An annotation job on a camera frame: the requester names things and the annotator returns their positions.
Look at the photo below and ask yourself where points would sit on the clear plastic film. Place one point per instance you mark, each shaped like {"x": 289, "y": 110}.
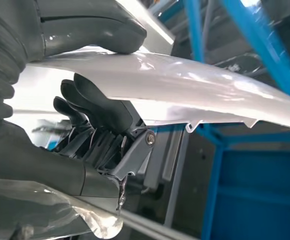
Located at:
{"x": 102, "y": 225}

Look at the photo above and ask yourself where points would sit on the grey metal pole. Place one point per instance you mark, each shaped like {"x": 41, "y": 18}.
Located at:
{"x": 176, "y": 179}

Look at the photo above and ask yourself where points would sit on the silver metal rod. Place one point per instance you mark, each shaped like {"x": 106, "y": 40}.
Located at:
{"x": 155, "y": 227}

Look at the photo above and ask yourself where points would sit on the blue metal shelf rack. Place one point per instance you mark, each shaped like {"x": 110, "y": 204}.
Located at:
{"x": 254, "y": 185}

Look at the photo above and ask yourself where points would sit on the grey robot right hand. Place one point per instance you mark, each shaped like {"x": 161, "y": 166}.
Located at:
{"x": 47, "y": 169}

